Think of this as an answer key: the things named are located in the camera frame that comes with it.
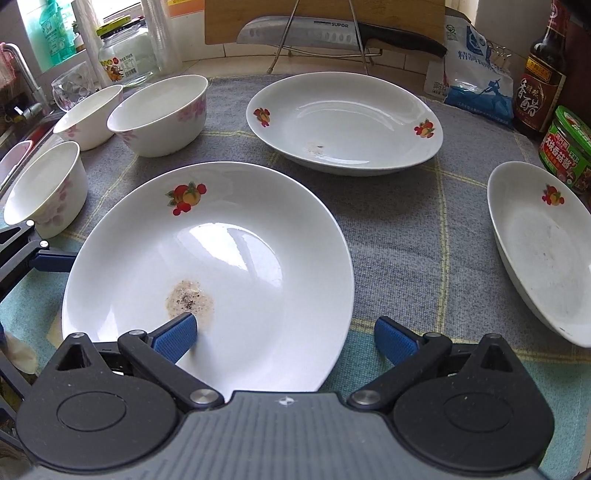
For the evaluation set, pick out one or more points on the white and blue salt bag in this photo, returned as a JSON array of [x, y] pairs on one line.
[[475, 78]]

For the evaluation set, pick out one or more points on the metal faucet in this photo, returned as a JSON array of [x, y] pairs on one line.
[[27, 78]]

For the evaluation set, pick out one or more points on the patterned clear glass cup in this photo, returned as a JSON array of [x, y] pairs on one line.
[[74, 85]]

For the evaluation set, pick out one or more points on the stack of clear plastic cups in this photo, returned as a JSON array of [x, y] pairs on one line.
[[161, 37]]

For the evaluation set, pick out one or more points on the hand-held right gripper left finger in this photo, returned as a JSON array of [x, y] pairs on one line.
[[178, 337]]

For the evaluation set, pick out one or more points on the steel santoku knife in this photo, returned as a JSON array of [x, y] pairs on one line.
[[295, 34]]

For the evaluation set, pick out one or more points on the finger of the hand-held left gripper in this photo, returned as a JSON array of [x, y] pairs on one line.
[[51, 262]]

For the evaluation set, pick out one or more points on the grey checked cloth mat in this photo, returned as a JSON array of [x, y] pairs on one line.
[[415, 230]]

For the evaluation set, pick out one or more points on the sauce jar with green lid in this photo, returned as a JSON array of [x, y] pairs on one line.
[[565, 147]]

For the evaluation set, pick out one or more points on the bamboo cutting board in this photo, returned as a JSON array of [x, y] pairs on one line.
[[221, 18]]

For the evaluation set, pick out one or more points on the dark vinegar bottle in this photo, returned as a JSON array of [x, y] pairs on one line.
[[538, 92]]

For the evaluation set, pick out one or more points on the glass jar with yellow lid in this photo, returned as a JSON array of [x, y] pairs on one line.
[[124, 60]]

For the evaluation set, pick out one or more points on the white plate with fruit print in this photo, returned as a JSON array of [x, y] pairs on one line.
[[258, 258], [540, 258], [341, 120]]

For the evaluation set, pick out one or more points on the large white floral bowl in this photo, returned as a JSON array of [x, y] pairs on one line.
[[161, 104]]

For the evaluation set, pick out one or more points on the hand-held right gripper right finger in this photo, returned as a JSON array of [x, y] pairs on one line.
[[395, 341]]

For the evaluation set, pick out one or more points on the orange cooking wine bottle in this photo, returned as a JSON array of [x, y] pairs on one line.
[[184, 2]]

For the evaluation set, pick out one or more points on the white bowl with pink flowers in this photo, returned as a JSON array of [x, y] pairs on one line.
[[51, 203], [87, 122]]

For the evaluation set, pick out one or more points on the green bottle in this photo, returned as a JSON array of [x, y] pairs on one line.
[[55, 23]]

